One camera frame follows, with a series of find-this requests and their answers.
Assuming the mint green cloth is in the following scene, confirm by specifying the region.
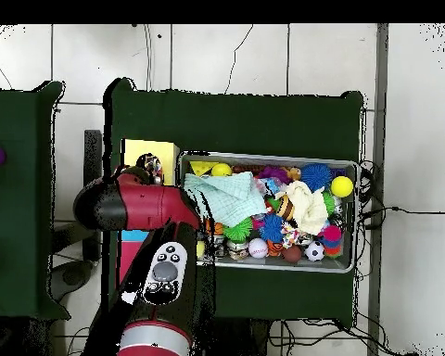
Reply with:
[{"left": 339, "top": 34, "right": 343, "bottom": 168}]
[{"left": 184, "top": 171, "right": 268, "bottom": 228}]

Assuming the wooden box with three holes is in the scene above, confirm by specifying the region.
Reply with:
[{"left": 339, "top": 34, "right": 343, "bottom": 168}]
[{"left": 117, "top": 138, "right": 181, "bottom": 285}]

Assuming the yellow smiley face ball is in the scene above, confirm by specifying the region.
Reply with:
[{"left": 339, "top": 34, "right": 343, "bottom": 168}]
[{"left": 210, "top": 162, "right": 234, "bottom": 178}]

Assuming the yellow cheese wedge toy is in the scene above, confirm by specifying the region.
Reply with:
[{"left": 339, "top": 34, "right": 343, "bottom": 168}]
[{"left": 189, "top": 159, "right": 220, "bottom": 178}]

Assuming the purple knobbly rubber toy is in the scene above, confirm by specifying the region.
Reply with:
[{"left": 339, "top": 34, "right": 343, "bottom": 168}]
[{"left": 258, "top": 166, "right": 291, "bottom": 184}]

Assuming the dark green table cloth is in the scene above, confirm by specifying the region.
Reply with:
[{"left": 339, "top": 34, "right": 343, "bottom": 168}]
[
  {"left": 0, "top": 80, "right": 71, "bottom": 320},
  {"left": 102, "top": 77, "right": 365, "bottom": 327}
]

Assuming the cream white cloth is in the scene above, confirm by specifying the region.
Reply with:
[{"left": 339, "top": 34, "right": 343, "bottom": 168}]
[{"left": 274, "top": 180, "right": 329, "bottom": 236}]

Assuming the large blue spiky ball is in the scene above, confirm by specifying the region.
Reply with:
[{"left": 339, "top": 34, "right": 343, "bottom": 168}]
[{"left": 300, "top": 162, "right": 333, "bottom": 193}]

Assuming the black and white soccer ball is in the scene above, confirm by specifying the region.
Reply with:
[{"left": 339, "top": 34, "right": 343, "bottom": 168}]
[{"left": 304, "top": 240, "right": 326, "bottom": 262}]

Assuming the pink spiky ball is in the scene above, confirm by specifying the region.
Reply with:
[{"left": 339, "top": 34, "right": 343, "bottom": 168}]
[{"left": 319, "top": 224, "right": 343, "bottom": 243}]

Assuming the plain yellow ball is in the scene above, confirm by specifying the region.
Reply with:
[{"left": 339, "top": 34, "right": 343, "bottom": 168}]
[{"left": 330, "top": 175, "right": 355, "bottom": 198}]

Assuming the grey round seat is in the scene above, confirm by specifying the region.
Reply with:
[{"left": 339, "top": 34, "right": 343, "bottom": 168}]
[{"left": 50, "top": 259, "right": 95, "bottom": 302}]

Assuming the shallow wire mesh bin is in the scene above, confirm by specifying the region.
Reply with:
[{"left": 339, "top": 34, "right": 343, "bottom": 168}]
[{"left": 176, "top": 150, "right": 360, "bottom": 274}]

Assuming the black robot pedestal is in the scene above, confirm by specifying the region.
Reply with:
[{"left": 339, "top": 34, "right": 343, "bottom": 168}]
[{"left": 214, "top": 317, "right": 272, "bottom": 356}]

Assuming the black power cable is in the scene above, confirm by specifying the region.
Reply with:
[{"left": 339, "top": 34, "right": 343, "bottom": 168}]
[{"left": 359, "top": 206, "right": 445, "bottom": 220}]

